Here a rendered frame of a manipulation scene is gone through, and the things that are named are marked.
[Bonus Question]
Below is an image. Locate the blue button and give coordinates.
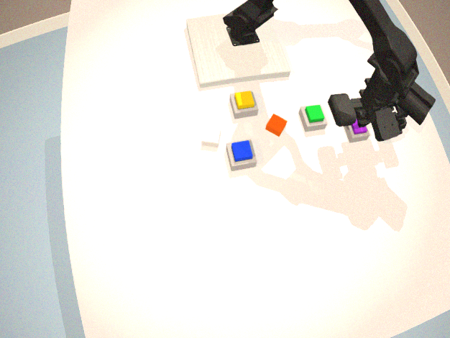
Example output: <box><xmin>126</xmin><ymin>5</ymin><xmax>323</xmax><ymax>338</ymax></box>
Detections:
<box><xmin>226</xmin><ymin>139</ymin><xmax>257</xmax><ymax>171</ymax></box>

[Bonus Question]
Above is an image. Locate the green button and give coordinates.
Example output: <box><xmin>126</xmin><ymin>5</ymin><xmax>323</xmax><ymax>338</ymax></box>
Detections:
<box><xmin>298</xmin><ymin>104</ymin><xmax>328</xmax><ymax>132</ymax></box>

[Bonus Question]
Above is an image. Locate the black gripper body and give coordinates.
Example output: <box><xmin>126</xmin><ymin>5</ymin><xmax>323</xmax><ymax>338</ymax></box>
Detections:
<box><xmin>327</xmin><ymin>78</ymin><xmax>408</xmax><ymax>127</ymax></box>

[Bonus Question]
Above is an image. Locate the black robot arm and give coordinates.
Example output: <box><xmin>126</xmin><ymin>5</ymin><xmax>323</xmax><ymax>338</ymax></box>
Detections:
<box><xmin>222</xmin><ymin>0</ymin><xmax>436</xmax><ymax>142</ymax></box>

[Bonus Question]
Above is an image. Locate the purple button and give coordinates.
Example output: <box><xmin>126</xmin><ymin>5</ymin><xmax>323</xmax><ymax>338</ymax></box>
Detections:
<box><xmin>344</xmin><ymin>120</ymin><xmax>370</xmax><ymax>143</ymax></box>

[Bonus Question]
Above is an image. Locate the orange block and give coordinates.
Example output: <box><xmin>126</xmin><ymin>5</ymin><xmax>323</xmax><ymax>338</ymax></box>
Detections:
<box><xmin>265</xmin><ymin>113</ymin><xmax>287</xmax><ymax>137</ymax></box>

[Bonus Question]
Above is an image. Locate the yellow button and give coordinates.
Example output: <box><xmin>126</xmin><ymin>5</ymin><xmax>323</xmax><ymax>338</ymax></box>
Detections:
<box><xmin>229</xmin><ymin>90</ymin><xmax>259</xmax><ymax>119</ymax></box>

